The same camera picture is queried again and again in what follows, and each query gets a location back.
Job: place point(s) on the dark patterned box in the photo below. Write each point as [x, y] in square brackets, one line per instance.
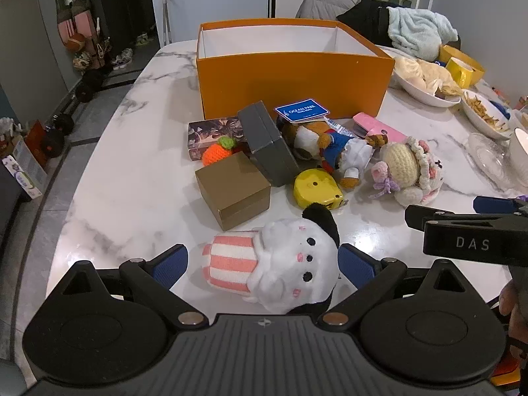
[210, 130]

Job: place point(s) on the pink case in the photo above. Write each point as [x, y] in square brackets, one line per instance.
[371, 123]

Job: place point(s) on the person's right hand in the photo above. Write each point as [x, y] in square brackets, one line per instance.
[511, 309]

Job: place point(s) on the black cabinet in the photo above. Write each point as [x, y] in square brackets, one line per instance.
[123, 12]

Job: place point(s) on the patterned ball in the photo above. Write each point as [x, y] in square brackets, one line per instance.
[81, 61]

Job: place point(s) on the yellow tape measure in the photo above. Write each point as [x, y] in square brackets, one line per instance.
[315, 187]

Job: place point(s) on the grey box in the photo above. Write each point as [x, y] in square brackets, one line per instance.
[268, 148]

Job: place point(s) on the yellow box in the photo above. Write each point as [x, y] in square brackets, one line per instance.
[474, 60]

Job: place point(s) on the bear plush with blue tag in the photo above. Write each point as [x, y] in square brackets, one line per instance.
[313, 140]

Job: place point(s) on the brown cardboard box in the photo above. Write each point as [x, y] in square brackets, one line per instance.
[239, 198]

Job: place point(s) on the black jacket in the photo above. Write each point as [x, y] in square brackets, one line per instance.
[367, 18]

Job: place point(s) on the white plush with striped body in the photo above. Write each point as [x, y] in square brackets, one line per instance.
[284, 264]

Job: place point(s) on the white cup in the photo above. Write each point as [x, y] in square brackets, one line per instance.
[520, 152]

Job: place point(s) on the white plate with peels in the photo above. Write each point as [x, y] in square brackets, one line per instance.
[482, 111]

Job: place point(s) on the pair of light sneakers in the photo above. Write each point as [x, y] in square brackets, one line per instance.
[144, 38]

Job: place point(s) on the cream crochet sheep doll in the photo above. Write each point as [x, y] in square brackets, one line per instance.
[402, 165]

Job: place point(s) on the black dumbbell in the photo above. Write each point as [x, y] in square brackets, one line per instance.
[55, 136]
[88, 86]

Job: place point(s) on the orange cardboard box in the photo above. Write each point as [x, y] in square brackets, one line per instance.
[288, 82]

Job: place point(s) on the white vanity cabinet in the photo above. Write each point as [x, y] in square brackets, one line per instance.
[284, 2]

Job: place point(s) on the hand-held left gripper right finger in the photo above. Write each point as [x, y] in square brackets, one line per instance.
[354, 266]

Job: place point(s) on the light blue fleece blanket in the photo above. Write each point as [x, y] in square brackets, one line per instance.
[420, 29]

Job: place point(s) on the red carton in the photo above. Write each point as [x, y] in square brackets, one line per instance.
[35, 134]

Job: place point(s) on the small blue object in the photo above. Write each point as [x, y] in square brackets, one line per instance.
[440, 64]

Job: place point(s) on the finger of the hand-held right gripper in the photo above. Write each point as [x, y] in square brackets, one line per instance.
[429, 214]
[493, 204]

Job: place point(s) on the white printed carton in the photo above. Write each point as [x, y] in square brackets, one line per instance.
[24, 177]

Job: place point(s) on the white bowl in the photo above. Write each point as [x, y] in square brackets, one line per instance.
[416, 93]

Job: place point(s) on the orange crochet fruit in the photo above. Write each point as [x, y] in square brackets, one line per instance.
[214, 154]

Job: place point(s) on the clear glass dish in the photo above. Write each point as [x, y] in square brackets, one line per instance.
[489, 156]

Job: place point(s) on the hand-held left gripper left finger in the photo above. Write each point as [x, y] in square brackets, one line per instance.
[171, 266]

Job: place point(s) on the pair of white sneakers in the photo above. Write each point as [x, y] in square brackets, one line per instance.
[121, 58]

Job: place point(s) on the basketball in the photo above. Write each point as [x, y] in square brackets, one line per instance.
[75, 42]

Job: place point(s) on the yellow mug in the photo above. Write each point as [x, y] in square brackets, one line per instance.
[458, 72]

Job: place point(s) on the grey padded jacket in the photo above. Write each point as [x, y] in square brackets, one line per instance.
[326, 2]

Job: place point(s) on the pink bag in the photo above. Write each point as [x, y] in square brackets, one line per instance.
[66, 29]

